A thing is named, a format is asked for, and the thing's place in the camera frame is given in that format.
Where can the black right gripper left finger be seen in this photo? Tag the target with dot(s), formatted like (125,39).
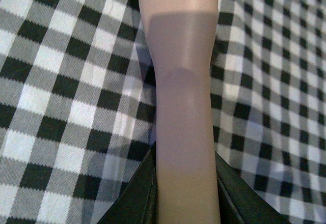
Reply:
(137,203)

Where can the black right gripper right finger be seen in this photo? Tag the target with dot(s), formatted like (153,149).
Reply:
(238,202)

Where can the beige hand brush black bristles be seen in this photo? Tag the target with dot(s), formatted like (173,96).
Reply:
(180,36)

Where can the black white checkered bed sheet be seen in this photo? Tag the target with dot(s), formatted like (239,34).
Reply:
(78,104)

